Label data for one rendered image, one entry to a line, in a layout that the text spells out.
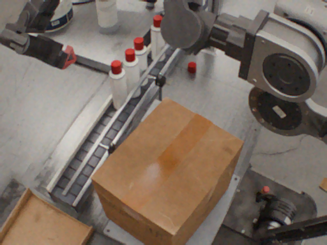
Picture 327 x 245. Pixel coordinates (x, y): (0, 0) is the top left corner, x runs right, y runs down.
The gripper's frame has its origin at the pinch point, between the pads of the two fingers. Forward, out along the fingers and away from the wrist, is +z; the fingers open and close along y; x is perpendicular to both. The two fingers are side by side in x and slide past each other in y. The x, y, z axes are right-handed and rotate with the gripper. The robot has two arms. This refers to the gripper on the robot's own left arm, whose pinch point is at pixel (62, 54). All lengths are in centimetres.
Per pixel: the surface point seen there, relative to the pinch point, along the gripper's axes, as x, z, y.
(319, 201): 26, 133, -105
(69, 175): 34.5, 10.1, -11.2
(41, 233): 54, 0, -13
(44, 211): 48.6, 4.4, -9.3
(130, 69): -2.7, 21.3, -12.4
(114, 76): 1.0, 16.0, -10.9
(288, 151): 7, 147, -72
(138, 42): -11.8, 21.3, -11.3
